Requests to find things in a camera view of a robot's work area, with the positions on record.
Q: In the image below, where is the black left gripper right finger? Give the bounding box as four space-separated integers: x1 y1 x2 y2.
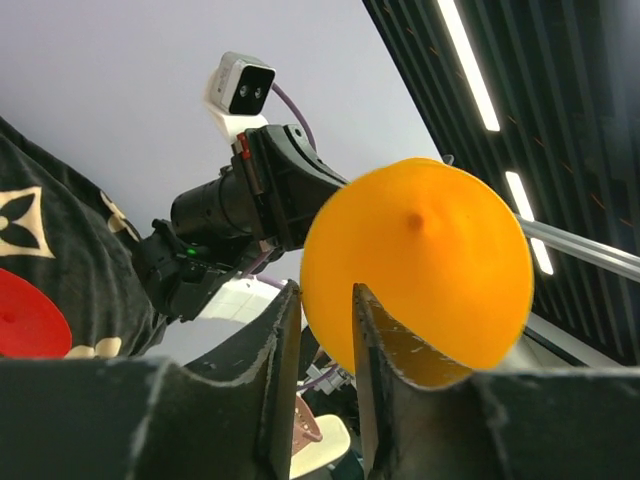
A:
352 284 639 479

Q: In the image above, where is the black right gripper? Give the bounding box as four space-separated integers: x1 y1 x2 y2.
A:
170 124 348 250

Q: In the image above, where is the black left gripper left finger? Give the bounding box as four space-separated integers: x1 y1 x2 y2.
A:
1 282 301 479

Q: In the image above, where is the orange plastic wine glass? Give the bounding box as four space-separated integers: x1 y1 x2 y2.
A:
300 157 534 371

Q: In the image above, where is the red plastic wine glass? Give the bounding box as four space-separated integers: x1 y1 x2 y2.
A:
1 269 72 358

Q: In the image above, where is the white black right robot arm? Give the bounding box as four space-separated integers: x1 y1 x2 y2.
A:
132 124 347 321

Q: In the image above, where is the black floral blanket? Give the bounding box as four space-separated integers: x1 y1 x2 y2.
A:
1 121 169 358

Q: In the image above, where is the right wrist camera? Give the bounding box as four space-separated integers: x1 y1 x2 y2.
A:
203 51 276 145

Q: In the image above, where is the aluminium corner post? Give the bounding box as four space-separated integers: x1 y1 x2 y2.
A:
516 215 640 283

